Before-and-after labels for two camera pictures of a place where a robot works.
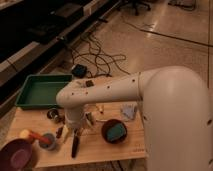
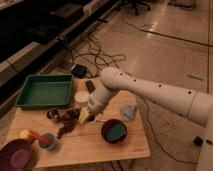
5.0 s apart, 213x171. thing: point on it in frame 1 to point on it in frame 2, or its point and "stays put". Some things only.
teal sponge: (117, 132) stays put
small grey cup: (47, 141) stays put
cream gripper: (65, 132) to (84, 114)
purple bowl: (16, 155) stays put
